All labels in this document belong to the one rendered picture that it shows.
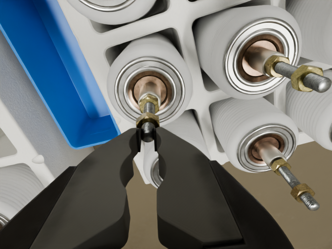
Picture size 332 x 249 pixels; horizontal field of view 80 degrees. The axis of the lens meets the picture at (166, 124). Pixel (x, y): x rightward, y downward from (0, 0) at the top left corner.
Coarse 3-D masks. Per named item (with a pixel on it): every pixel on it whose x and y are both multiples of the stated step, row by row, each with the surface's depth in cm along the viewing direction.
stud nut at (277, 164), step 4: (280, 160) 23; (284, 160) 22; (272, 164) 23; (276, 164) 22; (280, 164) 22; (284, 164) 22; (288, 164) 22; (272, 168) 23; (276, 168) 22; (288, 168) 22; (276, 172) 23
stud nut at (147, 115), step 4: (148, 112) 15; (140, 116) 15; (144, 116) 14; (148, 116) 14; (152, 116) 15; (156, 116) 15; (136, 120) 15; (140, 120) 14; (144, 120) 14; (148, 120) 14; (152, 120) 14; (156, 120) 14; (136, 124) 15; (140, 124) 15; (156, 124) 15
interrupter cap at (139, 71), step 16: (128, 64) 20; (144, 64) 20; (160, 64) 20; (128, 80) 20; (144, 80) 21; (160, 80) 21; (176, 80) 21; (128, 96) 21; (176, 96) 22; (128, 112) 22; (160, 112) 22; (176, 112) 22
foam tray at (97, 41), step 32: (64, 0) 23; (160, 0) 33; (192, 0) 33; (224, 0) 24; (256, 0) 27; (96, 32) 25; (128, 32) 25; (160, 32) 35; (192, 32) 26; (96, 64) 27; (192, 64) 27; (320, 64) 28; (192, 96) 30; (224, 96) 30; (128, 128) 32; (224, 160) 36
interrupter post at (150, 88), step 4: (144, 84) 21; (148, 84) 20; (152, 84) 20; (156, 84) 21; (140, 88) 21; (144, 88) 20; (148, 88) 19; (152, 88) 19; (156, 88) 20; (140, 92) 20; (144, 92) 18; (148, 92) 18; (152, 92) 18; (156, 92) 19; (160, 92) 21; (140, 96) 19; (156, 96) 19; (160, 96) 19; (160, 100) 19; (160, 104) 19
